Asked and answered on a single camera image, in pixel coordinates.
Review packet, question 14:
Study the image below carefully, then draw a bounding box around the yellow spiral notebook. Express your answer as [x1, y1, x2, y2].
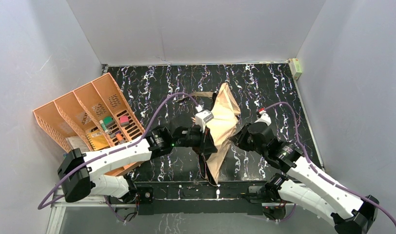
[86, 129, 109, 151]

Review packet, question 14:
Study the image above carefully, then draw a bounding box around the pink eraser block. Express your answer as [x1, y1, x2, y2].
[119, 115, 130, 127]

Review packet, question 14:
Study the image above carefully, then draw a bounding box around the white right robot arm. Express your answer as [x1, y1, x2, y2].
[230, 122, 378, 234]

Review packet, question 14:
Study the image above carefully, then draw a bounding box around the orange plastic desk organizer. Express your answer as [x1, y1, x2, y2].
[33, 72, 159, 176]

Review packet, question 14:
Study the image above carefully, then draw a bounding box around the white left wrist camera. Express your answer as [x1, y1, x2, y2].
[194, 105, 214, 132]

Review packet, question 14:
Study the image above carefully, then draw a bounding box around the green eraser block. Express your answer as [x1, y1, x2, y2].
[103, 116, 115, 128]

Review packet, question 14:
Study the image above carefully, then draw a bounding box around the white green box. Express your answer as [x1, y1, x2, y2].
[288, 58, 303, 80]

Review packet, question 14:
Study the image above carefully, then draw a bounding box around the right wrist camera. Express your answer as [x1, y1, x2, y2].
[255, 108, 272, 126]

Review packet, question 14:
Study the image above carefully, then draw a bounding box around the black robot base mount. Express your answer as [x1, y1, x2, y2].
[106, 180, 287, 216]

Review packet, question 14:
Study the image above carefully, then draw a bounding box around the beige and black folding umbrella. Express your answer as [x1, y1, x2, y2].
[189, 82, 241, 186]

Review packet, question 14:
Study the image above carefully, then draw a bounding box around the aluminium frame rail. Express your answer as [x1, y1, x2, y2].
[46, 182, 356, 234]

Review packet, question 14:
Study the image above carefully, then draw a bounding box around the glue stick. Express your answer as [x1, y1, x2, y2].
[99, 120, 109, 133]

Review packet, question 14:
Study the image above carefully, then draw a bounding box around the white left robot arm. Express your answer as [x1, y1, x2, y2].
[58, 124, 218, 203]

